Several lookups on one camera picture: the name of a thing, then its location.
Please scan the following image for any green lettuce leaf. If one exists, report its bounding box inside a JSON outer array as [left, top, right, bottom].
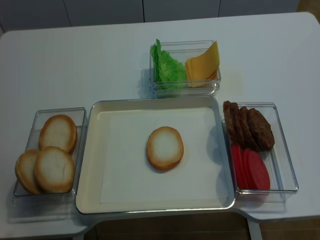
[[150, 39, 187, 90]]

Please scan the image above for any clear lettuce cheese container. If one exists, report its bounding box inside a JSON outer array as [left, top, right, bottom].
[[149, 40, 221, 98]]

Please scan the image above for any yellow cheese slice stack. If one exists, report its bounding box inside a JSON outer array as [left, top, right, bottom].
[[185, 58, 218, 88]]

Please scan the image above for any upright yellow cheese slice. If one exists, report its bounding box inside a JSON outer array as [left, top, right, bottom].
[[186, 40, 222, 76]]

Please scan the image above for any bun half on tray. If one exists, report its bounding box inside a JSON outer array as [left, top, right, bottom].
[[146, 126, 184, 171]]

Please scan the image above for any leftmost brown meat patty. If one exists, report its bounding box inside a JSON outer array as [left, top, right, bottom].
[[223, 100, 238, 145]]

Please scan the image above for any brown meat patty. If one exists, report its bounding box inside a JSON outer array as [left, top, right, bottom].
[[230, 102, 246, 150], [238, 106, 261, 152], [223, 100, 238, 145], [247, 108, 275, 151]]

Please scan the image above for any white metal tray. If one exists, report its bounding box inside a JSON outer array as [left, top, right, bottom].
[[75, 96, 235, 214]]

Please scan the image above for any left red tomato slice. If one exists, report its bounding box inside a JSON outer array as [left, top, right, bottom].
[[231, 145, 247, 190]]

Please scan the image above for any middle red tomato slice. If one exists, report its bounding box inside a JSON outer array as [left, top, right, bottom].
[[242, 148, 255, 190]]

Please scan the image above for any front brown meat patty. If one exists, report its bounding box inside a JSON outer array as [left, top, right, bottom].
[[247, 108, 275, 151]]

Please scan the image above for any back bun half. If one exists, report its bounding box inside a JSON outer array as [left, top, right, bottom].
[[38, 114, 78, 154]]

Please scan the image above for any clear bun container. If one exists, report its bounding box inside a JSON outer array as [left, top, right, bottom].
[[12, 107, 88, 206]]

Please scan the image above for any front right bun half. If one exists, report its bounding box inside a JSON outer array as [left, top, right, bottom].
[[34, 146, 75, 193]]

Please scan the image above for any clear patty tomato container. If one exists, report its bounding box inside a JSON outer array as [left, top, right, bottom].
[[221, 102, 299, 205]]

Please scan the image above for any front left bun half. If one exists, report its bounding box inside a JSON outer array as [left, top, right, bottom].
[[14, 149, 43, 194]]

